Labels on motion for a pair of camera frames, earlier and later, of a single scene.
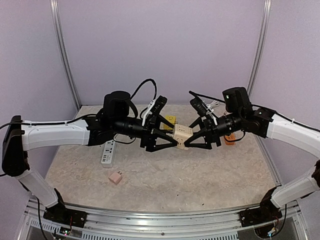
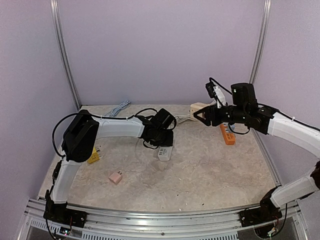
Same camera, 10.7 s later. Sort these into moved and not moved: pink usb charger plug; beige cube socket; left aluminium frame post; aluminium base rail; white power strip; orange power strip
Moved: beige cube socket; white power strip
Not moved: aluminium base rail; orange power strip; left aluminium frame post; pink usb charger plug
